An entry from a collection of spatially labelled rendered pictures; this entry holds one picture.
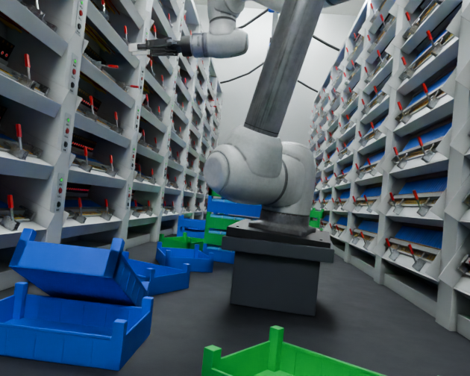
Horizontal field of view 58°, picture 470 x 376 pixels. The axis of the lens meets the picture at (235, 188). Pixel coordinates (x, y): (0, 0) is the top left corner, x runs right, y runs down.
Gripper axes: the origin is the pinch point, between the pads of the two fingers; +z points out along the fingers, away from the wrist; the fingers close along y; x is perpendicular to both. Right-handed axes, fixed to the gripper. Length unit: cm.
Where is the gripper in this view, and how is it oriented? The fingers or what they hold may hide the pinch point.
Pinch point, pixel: (139, 49)
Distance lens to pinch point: 171.7
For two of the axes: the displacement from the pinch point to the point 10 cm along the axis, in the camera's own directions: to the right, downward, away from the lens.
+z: -10.0, 0.5, 0.5
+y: -0.5, -0.4, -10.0
